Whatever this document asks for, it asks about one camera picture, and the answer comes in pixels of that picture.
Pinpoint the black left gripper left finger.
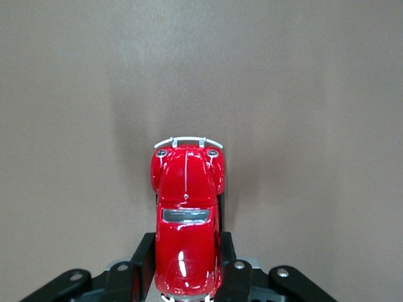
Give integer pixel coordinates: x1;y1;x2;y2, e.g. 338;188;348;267
18;232;157;302

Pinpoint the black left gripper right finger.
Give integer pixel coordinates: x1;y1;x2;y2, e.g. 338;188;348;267
215;231;339;302

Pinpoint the red beetle toy car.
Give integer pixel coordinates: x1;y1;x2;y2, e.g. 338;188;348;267
150;137;226;300

